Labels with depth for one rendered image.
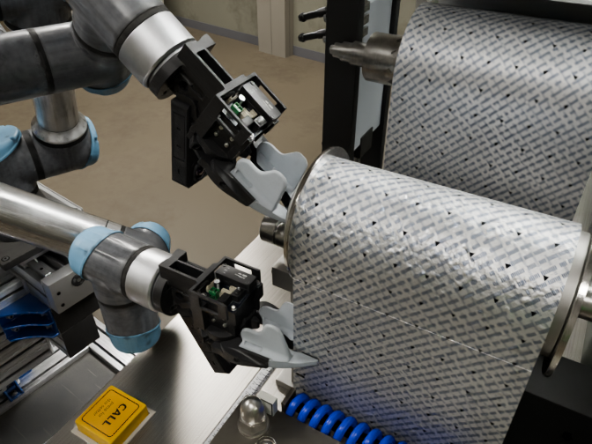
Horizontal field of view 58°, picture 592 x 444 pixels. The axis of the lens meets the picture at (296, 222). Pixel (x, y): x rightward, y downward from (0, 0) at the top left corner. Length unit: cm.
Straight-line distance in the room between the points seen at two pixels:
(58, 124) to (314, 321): 83
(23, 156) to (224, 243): 141
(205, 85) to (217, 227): 211
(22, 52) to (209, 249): 194
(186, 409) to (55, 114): 69
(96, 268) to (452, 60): 50
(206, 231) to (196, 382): 182
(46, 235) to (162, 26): 41
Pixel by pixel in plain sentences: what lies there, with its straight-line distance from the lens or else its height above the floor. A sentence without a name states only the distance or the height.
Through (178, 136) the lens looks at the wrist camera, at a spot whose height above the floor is 130.
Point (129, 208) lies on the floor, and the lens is 289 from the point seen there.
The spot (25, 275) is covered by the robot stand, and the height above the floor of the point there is 75.
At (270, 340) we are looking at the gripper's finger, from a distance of 61.
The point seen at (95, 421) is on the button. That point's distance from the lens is 83.
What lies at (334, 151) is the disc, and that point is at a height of 132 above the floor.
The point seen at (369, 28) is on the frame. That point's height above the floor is 135.
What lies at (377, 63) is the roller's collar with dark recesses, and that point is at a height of 134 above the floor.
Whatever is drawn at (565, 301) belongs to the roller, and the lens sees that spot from 47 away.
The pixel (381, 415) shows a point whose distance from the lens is 64.
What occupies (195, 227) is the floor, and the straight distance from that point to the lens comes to 267.
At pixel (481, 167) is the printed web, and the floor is 125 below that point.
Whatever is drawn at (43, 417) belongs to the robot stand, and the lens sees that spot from 180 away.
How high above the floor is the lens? 158
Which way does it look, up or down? 36 degrees down
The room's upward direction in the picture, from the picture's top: straight up
